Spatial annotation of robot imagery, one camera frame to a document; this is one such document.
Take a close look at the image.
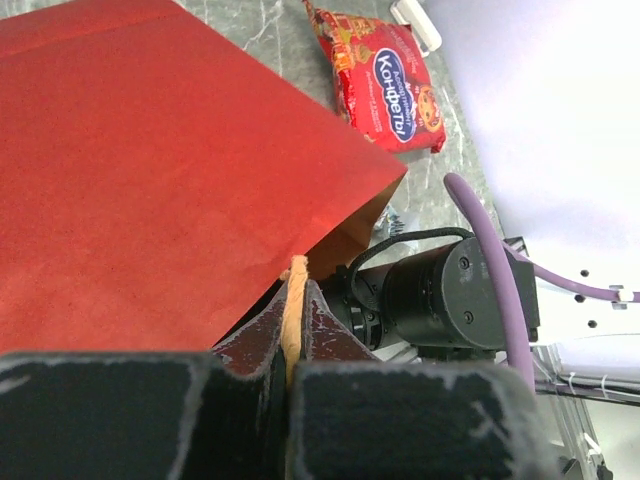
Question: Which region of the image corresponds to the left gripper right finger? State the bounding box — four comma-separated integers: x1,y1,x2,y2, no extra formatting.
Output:
289,282,558,479

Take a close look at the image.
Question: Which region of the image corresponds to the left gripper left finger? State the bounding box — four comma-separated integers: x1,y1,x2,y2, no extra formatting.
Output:
1,285,287,479

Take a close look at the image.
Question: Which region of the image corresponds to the white mints sachet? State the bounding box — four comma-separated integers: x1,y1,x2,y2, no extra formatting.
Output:
372,204,407,242

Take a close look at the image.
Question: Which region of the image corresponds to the red paper bag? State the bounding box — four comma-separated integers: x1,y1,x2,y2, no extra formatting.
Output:
1,1,406,353

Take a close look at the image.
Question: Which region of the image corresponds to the red candy snack bag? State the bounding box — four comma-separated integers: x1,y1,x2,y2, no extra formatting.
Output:
304,1,446,153

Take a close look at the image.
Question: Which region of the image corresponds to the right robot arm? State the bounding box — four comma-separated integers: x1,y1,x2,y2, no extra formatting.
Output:
320,227,506,361

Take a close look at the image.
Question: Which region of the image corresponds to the white whiteboard eraser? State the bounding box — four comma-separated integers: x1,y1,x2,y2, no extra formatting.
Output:
389,0,442,57

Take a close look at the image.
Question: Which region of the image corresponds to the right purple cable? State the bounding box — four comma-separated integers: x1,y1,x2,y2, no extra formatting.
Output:
443,172,640,391

